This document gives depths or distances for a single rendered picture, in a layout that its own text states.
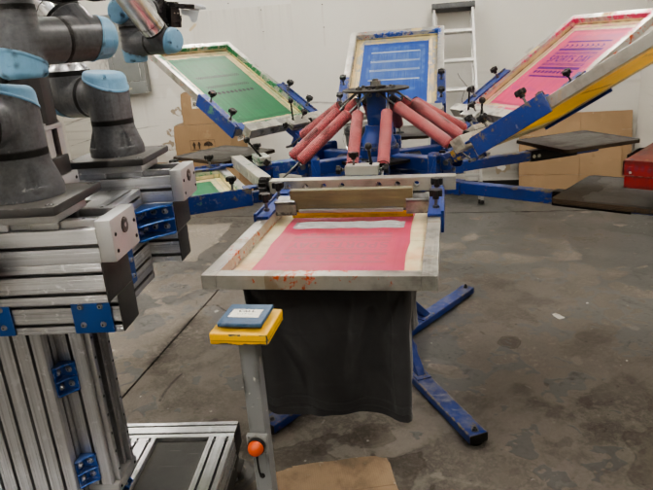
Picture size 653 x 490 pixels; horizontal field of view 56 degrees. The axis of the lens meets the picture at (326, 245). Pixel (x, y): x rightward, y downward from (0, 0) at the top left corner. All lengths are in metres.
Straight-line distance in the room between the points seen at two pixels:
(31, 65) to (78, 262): 0.45
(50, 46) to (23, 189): 0.36
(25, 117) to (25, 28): 0.32
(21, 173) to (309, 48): 5.03
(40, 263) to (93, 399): 0.55
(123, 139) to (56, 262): 0.55
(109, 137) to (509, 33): 4.75
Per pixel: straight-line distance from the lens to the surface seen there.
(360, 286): 1.46
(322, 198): 2.02
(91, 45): 1.16
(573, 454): 2.57
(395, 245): 1.75
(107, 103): 1.80
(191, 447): 2.30
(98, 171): 1.83
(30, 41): 1.09
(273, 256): 1.74
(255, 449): 1.47
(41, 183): 1.37
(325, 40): 6.17
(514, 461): 2.49
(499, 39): 6.08
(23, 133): 1.36
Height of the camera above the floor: 1.52
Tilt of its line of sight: 19 degrees down
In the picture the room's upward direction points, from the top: 4 degrees counter-clockwise
